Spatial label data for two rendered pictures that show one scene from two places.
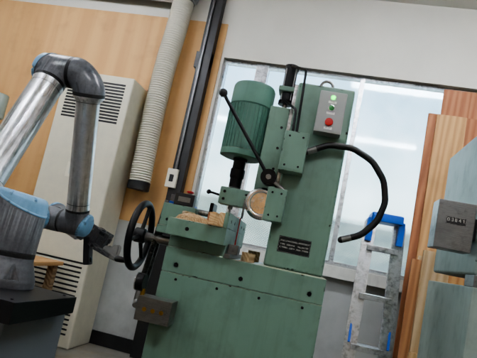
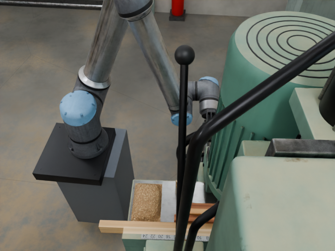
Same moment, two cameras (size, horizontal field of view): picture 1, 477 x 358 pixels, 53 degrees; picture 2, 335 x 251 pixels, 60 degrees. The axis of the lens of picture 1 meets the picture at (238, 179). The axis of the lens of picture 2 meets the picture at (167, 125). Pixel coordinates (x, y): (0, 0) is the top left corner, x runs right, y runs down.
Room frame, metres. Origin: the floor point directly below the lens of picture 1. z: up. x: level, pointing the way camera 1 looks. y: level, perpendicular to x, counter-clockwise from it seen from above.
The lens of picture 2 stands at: (1.73, -0.28, 1.70)
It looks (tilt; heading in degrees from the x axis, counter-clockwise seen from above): 48 degrees down; 84
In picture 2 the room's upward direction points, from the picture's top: straight up
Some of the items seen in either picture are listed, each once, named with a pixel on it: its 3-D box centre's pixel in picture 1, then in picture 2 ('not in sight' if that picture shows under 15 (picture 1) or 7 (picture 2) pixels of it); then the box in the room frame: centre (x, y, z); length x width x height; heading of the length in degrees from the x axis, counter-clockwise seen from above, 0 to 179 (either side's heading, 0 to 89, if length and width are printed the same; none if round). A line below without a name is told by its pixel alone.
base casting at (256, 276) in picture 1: (248, 272); not in sight; (1.91, -0.11, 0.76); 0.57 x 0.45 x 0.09; 82
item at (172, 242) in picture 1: (206, 246); not in sight; (1.94, 0.07, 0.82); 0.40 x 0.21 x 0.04; 172
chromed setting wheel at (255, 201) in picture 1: (260, 203); not in sight; (1.79, -0.10, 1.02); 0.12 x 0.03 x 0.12; 82
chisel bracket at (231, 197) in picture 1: (236, 199); not in sight; (1.92, -0.01, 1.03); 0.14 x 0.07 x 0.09; 82
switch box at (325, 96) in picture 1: (330, 114); not in sight; (1.74, -0.29, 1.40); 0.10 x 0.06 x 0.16; 82
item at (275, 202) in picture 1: (275, 205); not in sight; (1.75, -0.15, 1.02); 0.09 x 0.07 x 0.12; 172
